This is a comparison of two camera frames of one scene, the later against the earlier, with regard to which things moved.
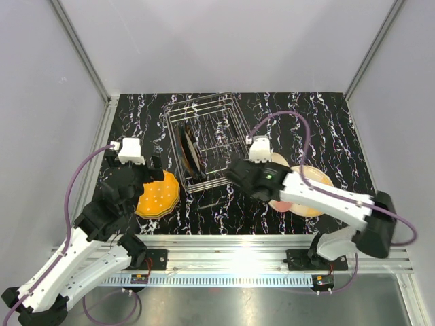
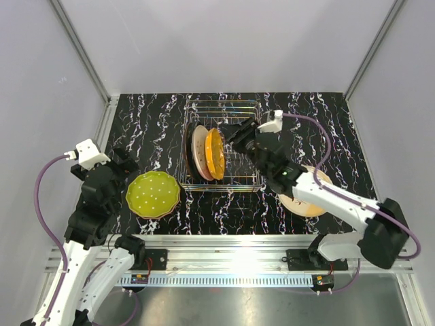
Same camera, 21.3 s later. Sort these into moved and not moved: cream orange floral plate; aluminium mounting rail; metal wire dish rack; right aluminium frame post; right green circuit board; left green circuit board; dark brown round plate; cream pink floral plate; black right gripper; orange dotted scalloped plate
Moved: black right gripper; metal wire dish rack; orange dotted scalloped plate; cream pink floral plate; dark brown round plate
Not moved: cream orange floral plate; right aluminium frame post; right green circuit board; left green circuit board; aluminium mounting rail
